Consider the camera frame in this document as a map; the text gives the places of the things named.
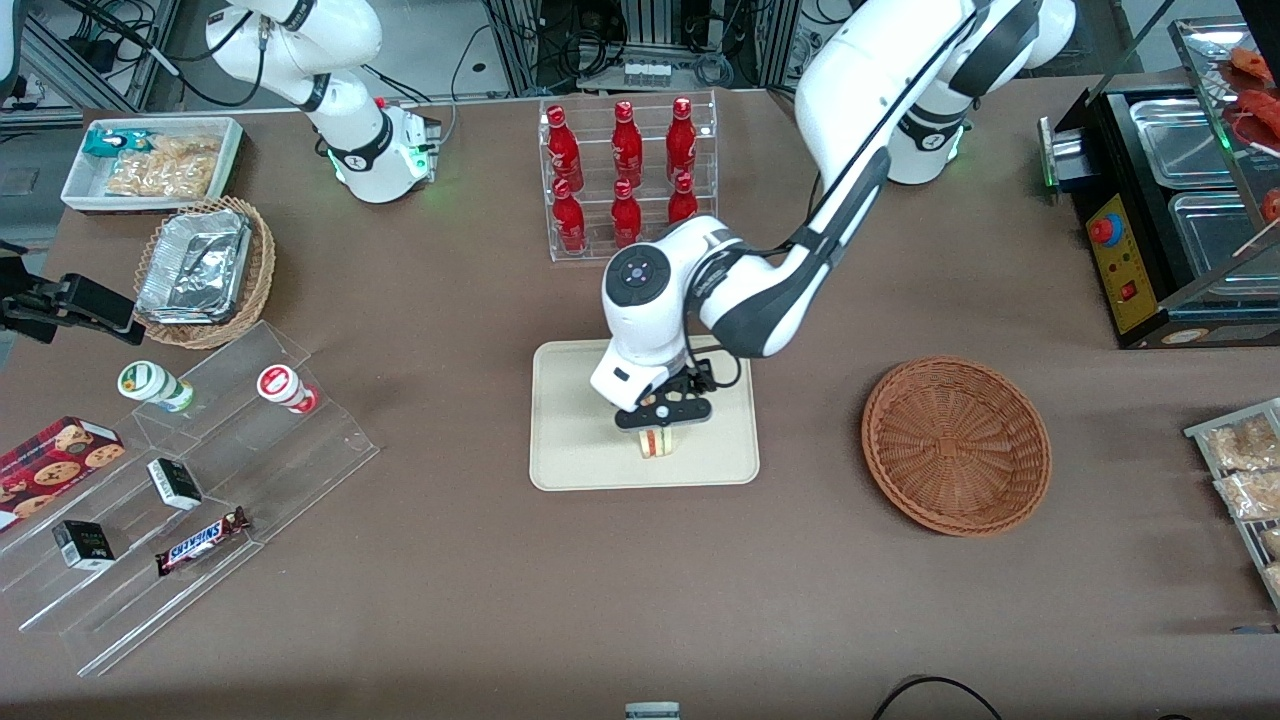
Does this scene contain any clear bag of crackers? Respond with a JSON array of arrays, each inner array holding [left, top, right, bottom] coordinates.
[[104, 135, 223, 200]]

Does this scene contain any light wicker basket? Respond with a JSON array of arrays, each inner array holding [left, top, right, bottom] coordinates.
[[132, 196, 277, 351]]

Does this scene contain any clear bag of fried snacks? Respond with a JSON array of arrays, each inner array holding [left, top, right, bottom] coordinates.
[[1200, 414, 1280, 473], [1213, 470, 1280, 523]]

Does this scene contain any small black carton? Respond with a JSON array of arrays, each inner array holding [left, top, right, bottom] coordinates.
[[146, 457, 204, 512], [51, 519, 117, 572]]

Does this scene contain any black camera clamp mount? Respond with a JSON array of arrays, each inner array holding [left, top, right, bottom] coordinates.
[[0, 254, 137, 347]]

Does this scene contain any clear acrylic bottle rack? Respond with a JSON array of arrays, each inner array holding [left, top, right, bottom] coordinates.
[[538, 90, 719, 263]]

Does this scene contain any white rectangular plastic bin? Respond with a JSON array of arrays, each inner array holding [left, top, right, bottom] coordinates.
[[60, 115, 246, 216]]

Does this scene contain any stainless steel pan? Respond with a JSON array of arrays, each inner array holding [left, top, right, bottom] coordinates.
[[1167, 190, 1280, 293], [1129, 97, 1243, 190]]

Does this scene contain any aluminium foil tray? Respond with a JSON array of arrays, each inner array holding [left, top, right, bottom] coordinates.
[[134, 208, 252, 327]]

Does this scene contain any brown round wicker basket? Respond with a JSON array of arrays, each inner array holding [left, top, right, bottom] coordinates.
[[861, 356, 1053, 538]]

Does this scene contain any teal snack packet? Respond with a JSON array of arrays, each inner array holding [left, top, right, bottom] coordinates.
[[83, 128, 153, 163]]

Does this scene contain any red lid yogurt cup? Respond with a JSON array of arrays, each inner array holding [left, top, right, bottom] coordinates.
[[256, 364, 322, 417]]

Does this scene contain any black floor cable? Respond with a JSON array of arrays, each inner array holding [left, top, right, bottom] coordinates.
[[871, 676, 1004, 720]]

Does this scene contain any green lid yogurt cup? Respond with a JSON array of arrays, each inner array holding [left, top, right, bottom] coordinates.
[[117, 360, 196, 414]]

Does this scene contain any grey tray of snack bags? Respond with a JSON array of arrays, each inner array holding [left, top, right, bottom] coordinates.
[[1184, 397, 1280, 613]]

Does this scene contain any beige rectangular serving tray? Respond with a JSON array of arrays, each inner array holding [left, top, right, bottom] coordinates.
[[529, 334, 761, 493]]

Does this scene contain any red fried food piece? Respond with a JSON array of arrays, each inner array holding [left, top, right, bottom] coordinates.
[[1231, 90, 1280, 153], [1227, 45, 1280, 87]]

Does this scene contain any brown snickers bar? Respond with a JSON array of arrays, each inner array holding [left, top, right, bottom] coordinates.
[[154, 506, 252, 577]]

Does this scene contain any clear acrylic stepped shelf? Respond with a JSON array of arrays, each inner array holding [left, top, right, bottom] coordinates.
[[0, 320, 382, 679]]

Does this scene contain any red chocolate chip cookie box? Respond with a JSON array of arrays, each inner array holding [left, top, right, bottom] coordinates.
[[0, 416, 127, 533]]

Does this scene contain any black food warmer machine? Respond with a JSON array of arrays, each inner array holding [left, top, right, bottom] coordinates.
[[1037, 15, 1280, 350]]

